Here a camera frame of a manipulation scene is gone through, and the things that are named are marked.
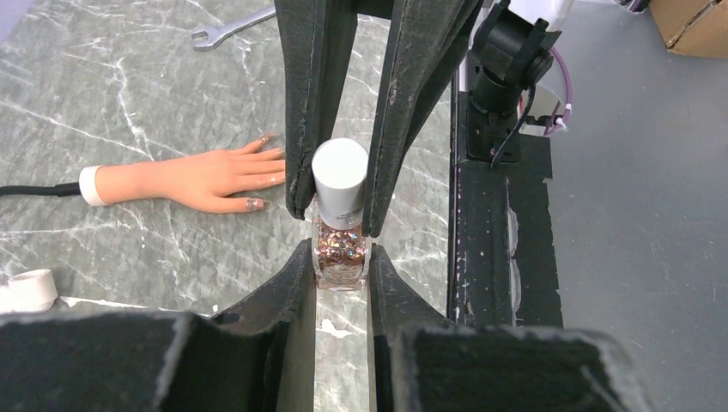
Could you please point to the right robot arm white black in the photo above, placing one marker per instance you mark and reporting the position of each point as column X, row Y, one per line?
column 512, row 46

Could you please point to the cardboard box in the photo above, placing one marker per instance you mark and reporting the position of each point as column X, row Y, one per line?
column 694, row 28

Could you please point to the green valve white fitting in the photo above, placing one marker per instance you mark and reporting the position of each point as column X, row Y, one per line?
column 33, row 291

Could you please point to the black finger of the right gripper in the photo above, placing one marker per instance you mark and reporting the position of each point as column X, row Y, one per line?
column 427, row 41
column 317, row 39

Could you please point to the glitter nail polish bottle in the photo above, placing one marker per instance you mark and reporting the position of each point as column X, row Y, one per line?
column 340, row 249

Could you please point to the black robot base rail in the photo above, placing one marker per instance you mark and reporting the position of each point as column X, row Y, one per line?
column 501, row 259

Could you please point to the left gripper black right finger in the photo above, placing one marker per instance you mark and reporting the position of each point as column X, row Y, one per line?
column 419, row 360

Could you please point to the mannequin practice hand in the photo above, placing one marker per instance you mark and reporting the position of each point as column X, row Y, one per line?
column 211, row 182

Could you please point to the silver open-end wrench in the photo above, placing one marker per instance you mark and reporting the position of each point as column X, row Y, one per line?
column 213, row 36

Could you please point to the black flexible hand stand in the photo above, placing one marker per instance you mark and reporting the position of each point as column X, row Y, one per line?
column 60, row 190

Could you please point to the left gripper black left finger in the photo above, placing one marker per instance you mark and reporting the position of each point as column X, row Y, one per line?
column 256, row 355

